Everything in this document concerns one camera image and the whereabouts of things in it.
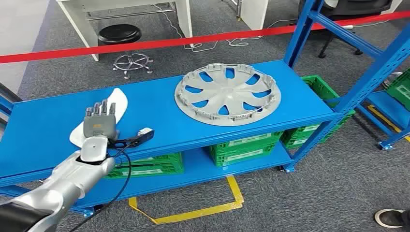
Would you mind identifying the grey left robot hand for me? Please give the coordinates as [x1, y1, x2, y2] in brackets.
[83, 99, 120, 140]

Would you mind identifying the white plastic car part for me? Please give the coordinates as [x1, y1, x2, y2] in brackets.
[69, 88, 129, 149]

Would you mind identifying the blue metal shelf rack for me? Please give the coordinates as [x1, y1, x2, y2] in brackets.
[355, 69, 410, 151]
[0, 0, 410, 218]

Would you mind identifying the green plastic crate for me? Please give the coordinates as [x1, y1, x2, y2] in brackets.
[384, 69, 410, 111]
[208, 131, 284, 168]
[280, 75, 356, 149]
[105, 152, 184, 179]

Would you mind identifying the black round stool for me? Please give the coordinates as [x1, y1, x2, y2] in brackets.
[97, 24, 154, 80]

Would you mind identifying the red barrier belt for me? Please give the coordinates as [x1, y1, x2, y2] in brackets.
[0, 10, 410, 64]

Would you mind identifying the grey wheel hubcap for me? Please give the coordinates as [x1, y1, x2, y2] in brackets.
[174, 62, 282, 127]

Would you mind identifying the white desk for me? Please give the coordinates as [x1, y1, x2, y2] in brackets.
[56, 0, 193, 62]
[240, 0, 269, 31]

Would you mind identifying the black office chair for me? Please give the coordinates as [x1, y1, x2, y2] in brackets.
[298, 0, 393, 59]

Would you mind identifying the person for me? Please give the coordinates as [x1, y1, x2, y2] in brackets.
[374, 208, 410, 229]

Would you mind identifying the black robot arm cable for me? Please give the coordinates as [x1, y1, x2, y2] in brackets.
[69, 145, 132, 232]

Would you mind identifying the white floor cable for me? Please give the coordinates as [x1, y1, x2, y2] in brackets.
[153, 4, 295, 54]

